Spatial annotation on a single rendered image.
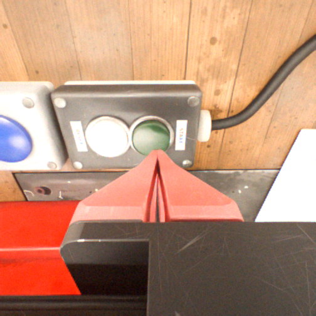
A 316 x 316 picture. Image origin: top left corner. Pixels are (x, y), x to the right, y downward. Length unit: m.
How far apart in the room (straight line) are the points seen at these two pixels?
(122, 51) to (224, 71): 0.08
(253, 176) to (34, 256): 0.32
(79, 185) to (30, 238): 0.07
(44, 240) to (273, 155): 0.24
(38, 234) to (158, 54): 0.20
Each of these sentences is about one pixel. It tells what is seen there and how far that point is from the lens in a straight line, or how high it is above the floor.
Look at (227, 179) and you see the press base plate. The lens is 0.24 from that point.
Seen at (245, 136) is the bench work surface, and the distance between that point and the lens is 0.21.
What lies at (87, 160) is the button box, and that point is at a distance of 0.18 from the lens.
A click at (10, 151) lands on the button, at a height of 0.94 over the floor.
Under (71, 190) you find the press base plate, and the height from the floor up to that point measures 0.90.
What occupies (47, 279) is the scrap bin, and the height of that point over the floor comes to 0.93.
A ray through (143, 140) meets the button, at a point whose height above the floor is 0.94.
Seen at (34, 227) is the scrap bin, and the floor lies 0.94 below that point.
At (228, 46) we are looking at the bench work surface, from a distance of 0.18.
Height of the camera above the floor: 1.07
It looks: 55 degrees down
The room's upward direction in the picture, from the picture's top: 178 degrees clockwise
